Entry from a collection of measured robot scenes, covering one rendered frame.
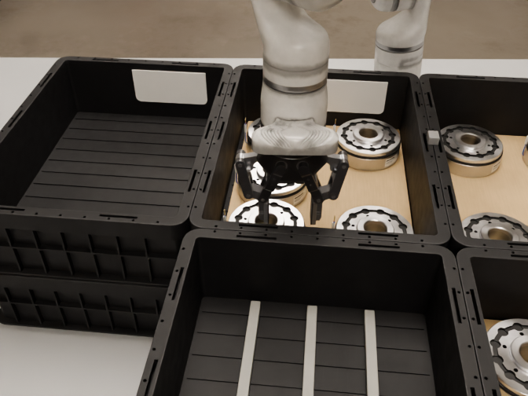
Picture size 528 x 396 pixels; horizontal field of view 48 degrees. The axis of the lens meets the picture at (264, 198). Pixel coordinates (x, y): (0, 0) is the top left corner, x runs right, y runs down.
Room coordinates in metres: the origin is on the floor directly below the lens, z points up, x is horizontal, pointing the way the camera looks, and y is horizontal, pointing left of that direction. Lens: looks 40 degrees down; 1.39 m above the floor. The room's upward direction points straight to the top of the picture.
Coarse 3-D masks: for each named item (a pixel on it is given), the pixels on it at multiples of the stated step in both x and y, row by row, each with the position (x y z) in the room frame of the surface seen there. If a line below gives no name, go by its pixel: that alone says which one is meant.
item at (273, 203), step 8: (256, 200) 0.62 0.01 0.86; (272, 200) 0.62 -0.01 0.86; (240, 208) 0.60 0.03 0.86; (248, 208) 0.61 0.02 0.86; (256, 208) 0.60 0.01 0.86; (272, 208) 0.60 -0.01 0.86; (280, 208) 0.60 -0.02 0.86; (288, 208) 0.60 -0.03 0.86; (232, 216) 0.59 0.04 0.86; (240, 216) 0.59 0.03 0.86; (248, 216) 0.59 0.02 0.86; (288, 216) 0.59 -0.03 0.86; (296, 216) 0.59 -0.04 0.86; (288, 224) 0.57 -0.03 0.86; (296, 224) 0.57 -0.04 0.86
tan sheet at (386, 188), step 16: (336, 128) 0.85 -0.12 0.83; (400, 160) 0.75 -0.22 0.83; (320, 176) 0.71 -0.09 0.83; (352, 176) 0.71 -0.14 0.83; (368, 176) 0.71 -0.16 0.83; (384, 176) 0.71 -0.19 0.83; (400, 176) 0.71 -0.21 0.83; (352, 192) 0.67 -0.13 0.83; (368, 192) 0.67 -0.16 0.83; (384, 192) 0.67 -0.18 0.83; (400, 192) 0.67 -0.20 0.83; (304, 208) 0.64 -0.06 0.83; (336, 208) 0.64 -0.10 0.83; (352, 208) 0.64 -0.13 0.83; (400, 208) 0.64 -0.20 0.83; (320, 224) 0.60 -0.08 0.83
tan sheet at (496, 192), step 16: (512, 144) 0.80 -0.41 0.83; (512, 160) 0.75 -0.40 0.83; (496, 176) 0.71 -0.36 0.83; (512, 176) 0.71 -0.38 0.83; (464, 192) 0.67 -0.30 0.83; (480, 192) 0.67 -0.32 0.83; (496, 192) 0.67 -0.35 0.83; (512, 192) 0.67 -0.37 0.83; (464, 208) 0.64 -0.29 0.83; (480, 208) 0.64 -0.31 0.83; (496, 208) 0.64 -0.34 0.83; (512, 208) 0.64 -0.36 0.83
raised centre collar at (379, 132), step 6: (360, 126) 0.80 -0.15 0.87; (366, 126) 0.80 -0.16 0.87; (372, 126) 0.80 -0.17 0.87; (354, 132) 0.78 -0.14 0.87; (360, 132) 0.79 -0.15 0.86; (378, 132) 0.78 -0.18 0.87; (354, 138) 0.77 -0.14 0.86; (360, 138) 0.76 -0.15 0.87; (366, 138) 0.76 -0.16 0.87; (372, 138) 0.76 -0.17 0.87; (378, 138) 0.76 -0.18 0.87
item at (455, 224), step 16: (432, 80) 0.84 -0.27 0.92; (448, 80) 0.84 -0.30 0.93; (464, 80) 0.84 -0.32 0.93; (480, 80) 0.83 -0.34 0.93; (496, 80) 0.83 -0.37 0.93; (512, 80) 0.83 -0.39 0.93; (432, 96) 0.78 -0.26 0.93; (432, 112) 0.74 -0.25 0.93; (432, 128) 0.70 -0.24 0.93; (448, 176) 0.59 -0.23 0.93; (448, 192) 0.55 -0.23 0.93; (448, 208) 0.52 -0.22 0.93; (464, 240) 0.47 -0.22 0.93; (480, 240) 0.47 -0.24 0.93; (496, 240) 0.47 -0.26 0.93
